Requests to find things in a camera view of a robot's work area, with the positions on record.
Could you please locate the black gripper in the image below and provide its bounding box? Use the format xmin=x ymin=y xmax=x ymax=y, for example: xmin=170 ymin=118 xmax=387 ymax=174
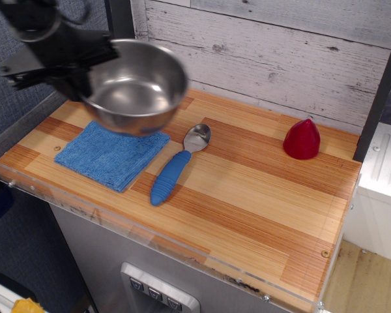
xmin=0 ymin=19 xmax=119 ymax=102

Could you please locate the stainless steel pot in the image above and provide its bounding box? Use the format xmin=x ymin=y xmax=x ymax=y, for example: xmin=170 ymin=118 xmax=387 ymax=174
xmin=81 ymin=39 xmax=188 ymax=136

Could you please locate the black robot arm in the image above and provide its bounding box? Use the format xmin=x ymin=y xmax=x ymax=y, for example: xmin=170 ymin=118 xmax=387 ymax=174
xmin=0 ymin=1 xmax=118 ymax=101

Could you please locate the blue folded cloth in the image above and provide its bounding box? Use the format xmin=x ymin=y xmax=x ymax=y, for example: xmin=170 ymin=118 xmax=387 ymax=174
xmin=54 ymin=121 xmax=170 ymax=192

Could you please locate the clear acrylic table guard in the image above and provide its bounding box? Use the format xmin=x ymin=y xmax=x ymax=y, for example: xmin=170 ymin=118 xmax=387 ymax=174
xmin=0 ymin=90 xmax=361 ymax=312

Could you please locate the silver button control panel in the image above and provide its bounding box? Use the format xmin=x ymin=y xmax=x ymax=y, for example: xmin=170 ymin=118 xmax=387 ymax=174
xmin=121 ymin=262 xmax=201 ymax=312

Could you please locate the yellow object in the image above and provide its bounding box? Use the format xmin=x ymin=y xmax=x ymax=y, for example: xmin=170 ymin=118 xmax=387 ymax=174
xmin=10 ymin=298 xmax=46 ymax=313

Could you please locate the red cone shaped object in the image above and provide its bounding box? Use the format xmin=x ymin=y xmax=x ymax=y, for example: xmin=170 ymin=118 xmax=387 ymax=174
xmin=283 ymin=119 xmax=321 ymax=160

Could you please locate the white cabinet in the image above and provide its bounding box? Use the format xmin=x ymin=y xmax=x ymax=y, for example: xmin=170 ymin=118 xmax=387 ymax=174
xmin=343 ymin=123 xmax=391 ymax=260

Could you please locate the dark grey left post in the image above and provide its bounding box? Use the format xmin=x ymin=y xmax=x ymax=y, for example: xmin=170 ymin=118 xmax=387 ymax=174
xmin=104 ymin=0 xmax=135 ymax=39

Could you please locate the dark grey post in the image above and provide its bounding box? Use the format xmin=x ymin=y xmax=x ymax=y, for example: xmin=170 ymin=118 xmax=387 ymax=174
xmin=353 ymin=52 xmax=391 ymax=162
xmin=104 ymin=0 xmax=135 ymax=39

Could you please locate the blue handled metal spoon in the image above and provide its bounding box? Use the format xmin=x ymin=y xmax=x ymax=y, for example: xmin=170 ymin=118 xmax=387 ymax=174
xmin=150 ymin=124 xmax=211 ymax=206

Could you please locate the dark grey right post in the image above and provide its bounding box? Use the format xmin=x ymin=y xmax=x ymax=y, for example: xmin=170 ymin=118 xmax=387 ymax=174
xmin=353 ymin=52 xmax=391 ymax=162

